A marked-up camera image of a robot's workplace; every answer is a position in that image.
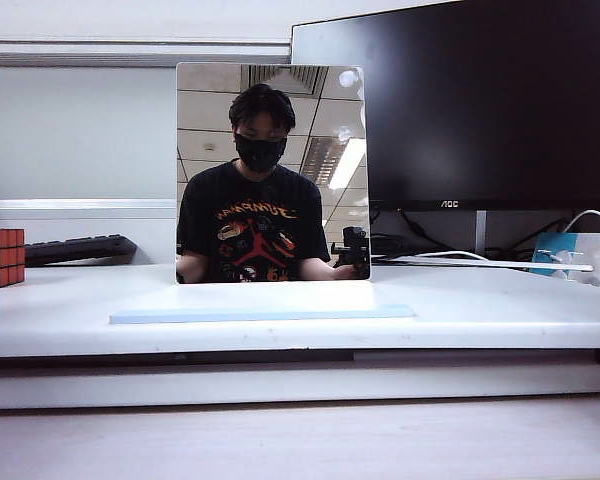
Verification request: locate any Rubik's cube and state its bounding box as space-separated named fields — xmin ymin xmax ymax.
xmin=0 ymin=228 xmax=27 ymax=290

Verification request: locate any square frameless mirror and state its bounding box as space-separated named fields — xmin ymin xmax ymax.
xmin=174 ymin=61 xmax=373 ymax=285

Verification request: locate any white flat monitor base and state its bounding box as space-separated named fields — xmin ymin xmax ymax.
xmin=371 ymin=253 xmax=596 ymax=274

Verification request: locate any black keyboard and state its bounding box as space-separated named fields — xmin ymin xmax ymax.
xmin=24 ymin=233 xmax=139 ymax=268

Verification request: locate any black AOC monitor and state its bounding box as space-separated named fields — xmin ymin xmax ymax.
xmin=290 ymin=0 xmax=600 ymax=213

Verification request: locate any blue white package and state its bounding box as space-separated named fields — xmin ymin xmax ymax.
xmin=528 ymin=231 xmax=600 ymax=291

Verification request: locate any light blue base plate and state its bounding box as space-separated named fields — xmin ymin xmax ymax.
xmin=108 ymin=303 xmax=416 ymax=326

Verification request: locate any black cable bundle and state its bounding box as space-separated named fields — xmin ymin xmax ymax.
xmin=369 ymin=208 xmax=576 ymax=257

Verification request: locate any grey monitor stand post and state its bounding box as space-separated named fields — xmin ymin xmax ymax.
xmin=474 ymin=209 xmax=489 ymax=254

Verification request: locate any white cable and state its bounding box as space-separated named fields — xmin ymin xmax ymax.
xmin=561 ymin=208 xmax=600 ymax=237

